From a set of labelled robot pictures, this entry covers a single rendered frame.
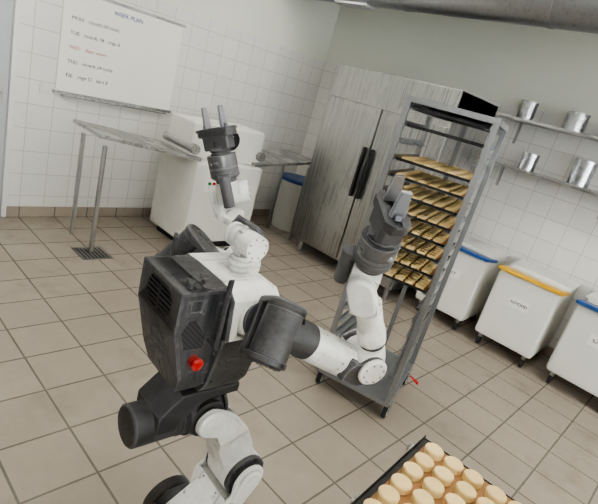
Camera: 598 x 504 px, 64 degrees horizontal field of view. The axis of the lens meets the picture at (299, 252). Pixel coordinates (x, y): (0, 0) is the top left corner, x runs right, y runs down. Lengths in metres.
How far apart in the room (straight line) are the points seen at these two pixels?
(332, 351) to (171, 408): 0.43
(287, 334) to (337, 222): 3.98
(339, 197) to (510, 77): 2.00
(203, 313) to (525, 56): 4.59
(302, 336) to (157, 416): 0.44
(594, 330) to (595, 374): 0.34
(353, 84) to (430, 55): 1.03
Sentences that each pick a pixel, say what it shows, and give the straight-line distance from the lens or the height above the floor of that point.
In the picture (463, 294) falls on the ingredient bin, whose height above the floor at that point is 0.37.
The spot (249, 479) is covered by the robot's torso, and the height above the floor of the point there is 0.54.
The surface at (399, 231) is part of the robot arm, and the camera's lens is 0.93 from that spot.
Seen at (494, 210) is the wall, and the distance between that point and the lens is 5.17.
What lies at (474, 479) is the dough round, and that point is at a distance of 1.39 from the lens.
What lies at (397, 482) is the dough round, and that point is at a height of 0.92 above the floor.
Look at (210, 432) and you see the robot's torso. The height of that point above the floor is 0.79.
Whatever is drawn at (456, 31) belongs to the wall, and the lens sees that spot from 5.66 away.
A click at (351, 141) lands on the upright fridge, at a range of 4.94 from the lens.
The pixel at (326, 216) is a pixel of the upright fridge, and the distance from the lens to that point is 5.08.
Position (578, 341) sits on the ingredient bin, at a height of 0.46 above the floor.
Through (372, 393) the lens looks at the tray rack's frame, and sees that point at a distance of 3.00.
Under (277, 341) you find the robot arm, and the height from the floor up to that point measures 1.19.
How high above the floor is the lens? 1.70
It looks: 18 degrees down
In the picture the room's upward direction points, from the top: 16 degrees clockwise
